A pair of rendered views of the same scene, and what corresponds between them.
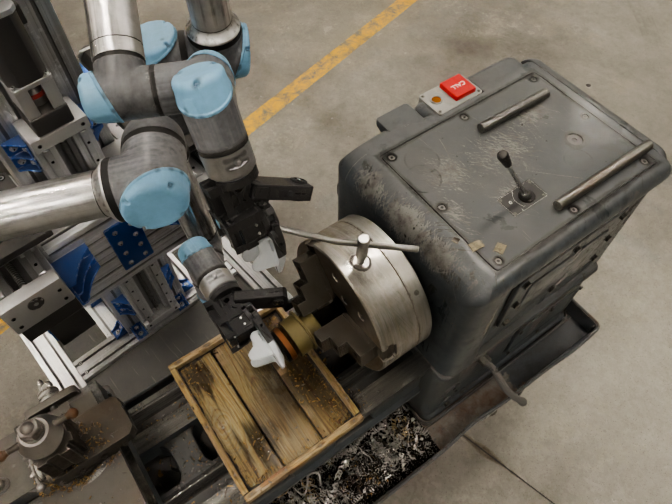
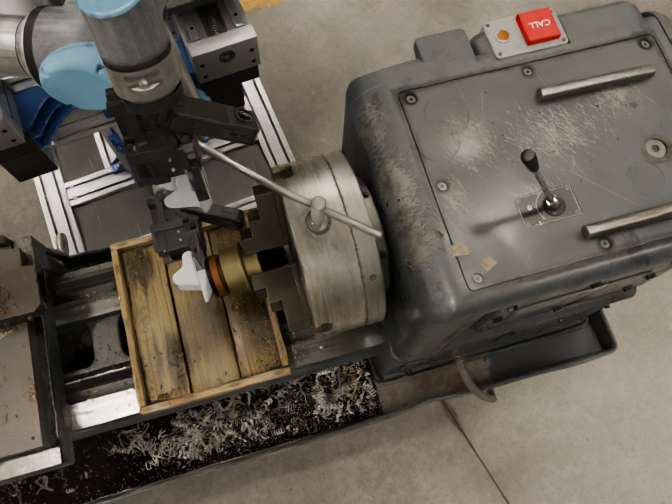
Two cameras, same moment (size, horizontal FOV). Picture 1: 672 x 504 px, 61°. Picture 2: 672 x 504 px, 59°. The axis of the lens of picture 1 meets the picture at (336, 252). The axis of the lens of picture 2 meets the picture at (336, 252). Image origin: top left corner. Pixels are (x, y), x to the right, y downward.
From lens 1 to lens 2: 0.31 m
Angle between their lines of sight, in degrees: 16
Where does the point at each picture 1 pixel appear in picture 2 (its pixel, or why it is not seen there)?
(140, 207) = (63, 83)
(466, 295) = (424, 304)
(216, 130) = (113, 37)
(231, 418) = (157, 322)
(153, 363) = (143, 211)
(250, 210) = (165, 140)
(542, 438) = (517, 423)
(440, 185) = (453, 156)
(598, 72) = not seen: outside the picture
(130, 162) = (62, 23)
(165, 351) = not seen: hidden behind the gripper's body
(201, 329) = not seen: hidden behind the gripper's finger
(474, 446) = (442, 405)
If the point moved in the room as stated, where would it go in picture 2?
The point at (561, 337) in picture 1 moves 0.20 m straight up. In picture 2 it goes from (569, 343) to (603, 328)
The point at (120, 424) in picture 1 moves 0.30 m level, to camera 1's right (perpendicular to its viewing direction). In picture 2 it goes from (28, 298) to (180, 354)
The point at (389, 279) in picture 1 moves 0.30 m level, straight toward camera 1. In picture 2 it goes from (344, 253) to (237, 428)
